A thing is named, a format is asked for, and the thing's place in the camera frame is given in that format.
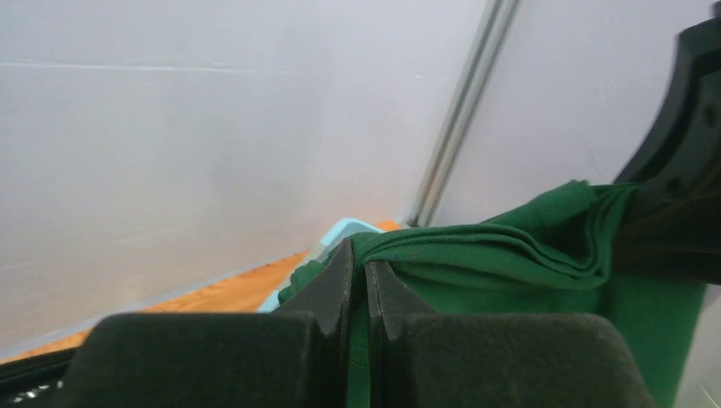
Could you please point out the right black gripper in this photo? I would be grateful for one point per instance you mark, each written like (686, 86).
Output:
(672, 227)

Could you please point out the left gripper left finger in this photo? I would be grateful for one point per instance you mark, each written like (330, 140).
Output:
(294, 356)

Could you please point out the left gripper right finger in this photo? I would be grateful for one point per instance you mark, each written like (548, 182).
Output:
(420, 357)

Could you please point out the dark green garment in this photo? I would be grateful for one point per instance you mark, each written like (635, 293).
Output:
(553, 255)

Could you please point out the light blue plastic basket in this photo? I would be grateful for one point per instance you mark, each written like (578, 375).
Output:
(342, 229)

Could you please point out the black ribbed hard-shell suitcase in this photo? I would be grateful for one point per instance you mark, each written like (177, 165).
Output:
(33, 381)

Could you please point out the right aluminium frame post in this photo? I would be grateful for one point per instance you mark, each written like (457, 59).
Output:
(487, 43)

